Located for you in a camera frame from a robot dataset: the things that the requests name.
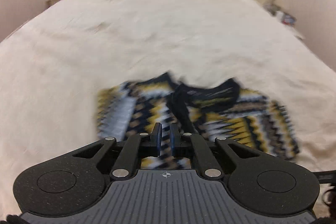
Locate navy yellow patterned knit sweater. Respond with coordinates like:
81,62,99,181
97,73,299,169

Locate cream bed cover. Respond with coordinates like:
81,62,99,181
1,0,335,217

